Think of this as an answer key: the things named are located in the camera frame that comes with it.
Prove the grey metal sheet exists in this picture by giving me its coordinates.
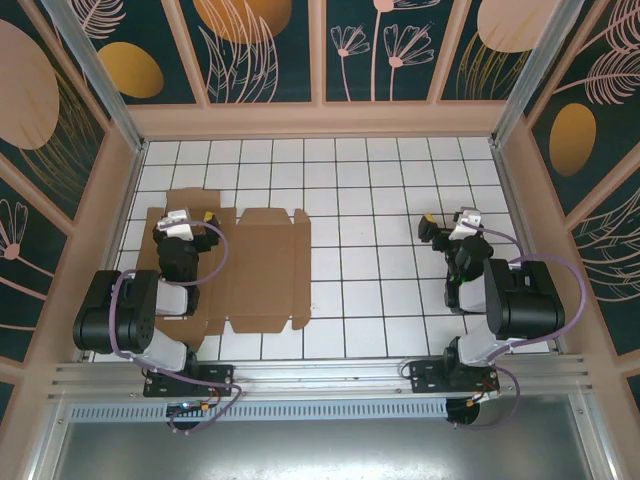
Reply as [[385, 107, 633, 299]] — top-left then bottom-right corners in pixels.
[[28, 392, 617, 480]]

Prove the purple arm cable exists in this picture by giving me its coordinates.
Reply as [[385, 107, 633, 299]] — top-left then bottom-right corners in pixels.
[[452, 224, 588, 431], [110, 222, 246, 435]]

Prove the brown cardboard box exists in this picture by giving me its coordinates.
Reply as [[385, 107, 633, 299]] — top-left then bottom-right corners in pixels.
[[144, 187, 312, 351]]

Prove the slotted grey cable duct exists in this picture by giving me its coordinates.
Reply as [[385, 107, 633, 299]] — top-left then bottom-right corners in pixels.
[[66, 398, 450, 422]]

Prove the aluminium mounting rail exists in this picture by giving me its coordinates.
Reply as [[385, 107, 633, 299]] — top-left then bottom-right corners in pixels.
[[47, 353, 597, 402]]

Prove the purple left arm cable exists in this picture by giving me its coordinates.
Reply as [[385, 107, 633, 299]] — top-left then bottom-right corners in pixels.
[[110, 222, 246, 435]]

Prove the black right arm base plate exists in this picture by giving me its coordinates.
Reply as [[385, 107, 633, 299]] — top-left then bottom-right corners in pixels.
[[408, 357, 501, 395]]

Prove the aluminium frame post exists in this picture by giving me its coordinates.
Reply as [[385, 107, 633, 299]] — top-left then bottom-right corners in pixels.
[[41, 0, 149, 154], [489, 0, 577, 149]]

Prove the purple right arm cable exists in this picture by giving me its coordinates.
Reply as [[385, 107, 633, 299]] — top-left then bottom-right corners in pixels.
[[452, 224, 588, 431]]

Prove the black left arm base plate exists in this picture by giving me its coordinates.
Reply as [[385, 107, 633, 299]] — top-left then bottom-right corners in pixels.
[[143, 363, 237, 399]]

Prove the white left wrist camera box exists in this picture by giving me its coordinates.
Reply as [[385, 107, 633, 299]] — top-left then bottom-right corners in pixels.
[[156, 208, 195, 240]]

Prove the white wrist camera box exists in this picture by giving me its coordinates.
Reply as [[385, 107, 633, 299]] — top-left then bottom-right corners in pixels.
[[156, 208, 195, 240], [449, 208, 484, 242]]

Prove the small circuit board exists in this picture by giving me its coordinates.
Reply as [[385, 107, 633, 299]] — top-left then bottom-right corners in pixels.
[[166, 400, 214, 418]]

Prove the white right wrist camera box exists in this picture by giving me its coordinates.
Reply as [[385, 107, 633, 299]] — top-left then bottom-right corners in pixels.
[[449, 208, 484, 242]]

